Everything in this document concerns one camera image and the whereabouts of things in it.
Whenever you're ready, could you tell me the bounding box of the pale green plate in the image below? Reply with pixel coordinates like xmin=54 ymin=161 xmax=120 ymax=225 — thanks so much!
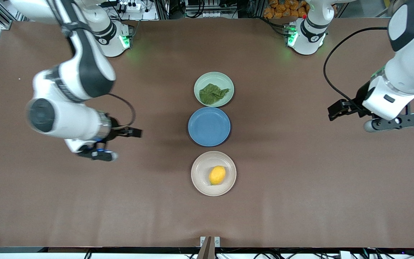
xmin=194 ymin=72 xmax=235 ymax=108

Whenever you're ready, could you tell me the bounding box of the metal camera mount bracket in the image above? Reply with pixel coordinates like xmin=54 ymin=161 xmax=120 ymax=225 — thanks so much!
xmin=200 ymin=236 xmax=220 ymax=259

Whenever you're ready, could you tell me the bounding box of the bag of oranges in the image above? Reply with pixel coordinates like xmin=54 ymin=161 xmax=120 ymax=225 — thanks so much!
xmin=263 ymin=0 xmax=309 ymax=19

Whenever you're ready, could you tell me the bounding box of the yellow lemon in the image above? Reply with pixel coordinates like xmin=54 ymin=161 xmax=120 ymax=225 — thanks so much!
xmin=209 ymin=165 xmax=226 ymax=186

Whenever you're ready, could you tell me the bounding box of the beige plate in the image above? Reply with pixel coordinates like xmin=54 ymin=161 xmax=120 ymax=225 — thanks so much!
xmin=191 ymin=151 xmax=237 ymax=197

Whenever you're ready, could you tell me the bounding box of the white power strip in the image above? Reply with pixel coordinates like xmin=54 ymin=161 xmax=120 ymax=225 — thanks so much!
xmin=119 ymin=2 xmax=142 ymax=13

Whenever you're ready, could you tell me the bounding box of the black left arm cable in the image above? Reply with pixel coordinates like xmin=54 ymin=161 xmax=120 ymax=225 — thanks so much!
xmin=323 ymin=27 xmax=388 ymax=105

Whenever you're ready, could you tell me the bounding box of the green lettuce leaf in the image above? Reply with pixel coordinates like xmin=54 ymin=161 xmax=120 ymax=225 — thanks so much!
xmin=199 ymin=83 xmax=230 ymax=105

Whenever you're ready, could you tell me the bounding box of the blue plate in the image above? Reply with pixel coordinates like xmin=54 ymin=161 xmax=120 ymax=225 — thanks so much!
xmin=188 ymin=107 xmax=231 ymax=147

